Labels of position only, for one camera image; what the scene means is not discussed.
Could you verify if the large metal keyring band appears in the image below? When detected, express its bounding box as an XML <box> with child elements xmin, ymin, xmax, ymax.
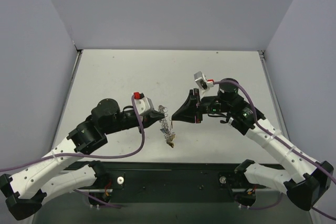
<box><xmin>158</xmin><ymin>105</ymin><xmax>176</xmax><ymax>142</ymax></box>

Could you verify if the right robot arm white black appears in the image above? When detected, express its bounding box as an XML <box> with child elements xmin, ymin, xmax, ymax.
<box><xmin>171</xmin><ymin>72</ymin><xmax>335</xmax><ymax>211</ymax></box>

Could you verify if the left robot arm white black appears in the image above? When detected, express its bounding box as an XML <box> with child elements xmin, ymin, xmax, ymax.
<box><xmin>1</xmin><ymin>93</ymin><xmax>165</xmax><ymax>220</ymax></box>

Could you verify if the yellow key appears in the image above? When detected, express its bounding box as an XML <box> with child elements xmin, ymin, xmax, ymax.
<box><xmin>166</xmin><ymin>135</ymin><xmax>175</xmax><ymax>148</ymax></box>

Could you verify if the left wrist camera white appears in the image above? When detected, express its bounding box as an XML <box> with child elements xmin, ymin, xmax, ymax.
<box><xmin>131</xmin><ymin>92</ymin><xmax>154</xmax><ymax>116</ymax></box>

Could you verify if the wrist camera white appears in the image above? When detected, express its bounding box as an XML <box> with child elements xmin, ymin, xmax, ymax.
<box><xmin>194</xmin><ymin>71</ymin><xmax>214</xmax><ymax>98</ymax></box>
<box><xmin>131</xmin><ymin>92</ymin><xmax>154</xmax><ymax>116</ymax></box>

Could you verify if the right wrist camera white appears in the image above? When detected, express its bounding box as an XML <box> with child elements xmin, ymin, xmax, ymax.
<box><xmin>194</xmin><ymin>71</ymin><xmax>214</xmax><ymax>98</ymax></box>

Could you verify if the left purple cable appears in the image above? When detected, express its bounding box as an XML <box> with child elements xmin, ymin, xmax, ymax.
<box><xmin>0</xmin><ymin>98</ymin><xmax>146</xmax><ymax>172</ymax></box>

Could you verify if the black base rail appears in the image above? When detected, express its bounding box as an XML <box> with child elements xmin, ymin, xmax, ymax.
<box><xmin>65</xmin><ymin>161</ymin><xmax>279</xmax><ymax>204</ymax></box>

